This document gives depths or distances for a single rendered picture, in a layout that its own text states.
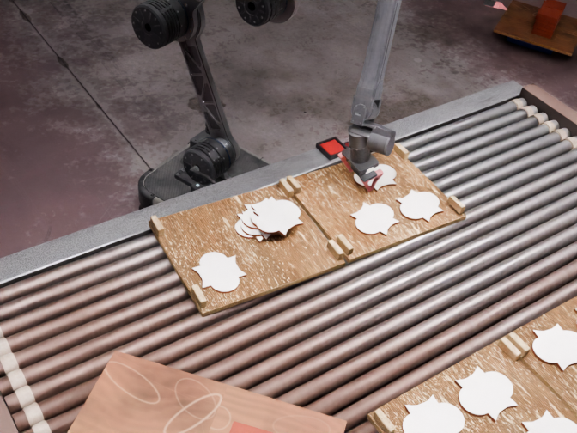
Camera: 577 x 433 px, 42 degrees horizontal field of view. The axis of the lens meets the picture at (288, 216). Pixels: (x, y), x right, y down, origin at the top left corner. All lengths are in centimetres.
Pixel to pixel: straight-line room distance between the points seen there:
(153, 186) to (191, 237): 123
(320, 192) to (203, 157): 102
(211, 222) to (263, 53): 265
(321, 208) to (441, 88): 253
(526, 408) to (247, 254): 77
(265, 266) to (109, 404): 59
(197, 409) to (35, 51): 331
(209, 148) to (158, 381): 169
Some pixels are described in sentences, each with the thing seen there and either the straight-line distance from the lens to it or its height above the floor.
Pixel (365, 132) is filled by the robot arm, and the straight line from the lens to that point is 205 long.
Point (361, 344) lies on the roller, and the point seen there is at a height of 92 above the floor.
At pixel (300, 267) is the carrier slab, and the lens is 193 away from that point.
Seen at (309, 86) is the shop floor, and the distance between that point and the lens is 432.
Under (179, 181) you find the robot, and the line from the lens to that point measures 322.
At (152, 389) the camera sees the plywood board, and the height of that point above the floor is 104.
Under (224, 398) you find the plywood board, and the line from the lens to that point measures 154.
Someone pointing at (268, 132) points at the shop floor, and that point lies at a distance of 392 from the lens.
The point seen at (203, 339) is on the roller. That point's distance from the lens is 179.
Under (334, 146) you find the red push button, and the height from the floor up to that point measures 93.
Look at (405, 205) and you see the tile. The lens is 215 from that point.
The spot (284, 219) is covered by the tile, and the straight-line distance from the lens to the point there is 199.
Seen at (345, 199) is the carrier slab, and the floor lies 94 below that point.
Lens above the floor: 233
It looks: 43 degrees down
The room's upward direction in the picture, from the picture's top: 8 degrees clockwise
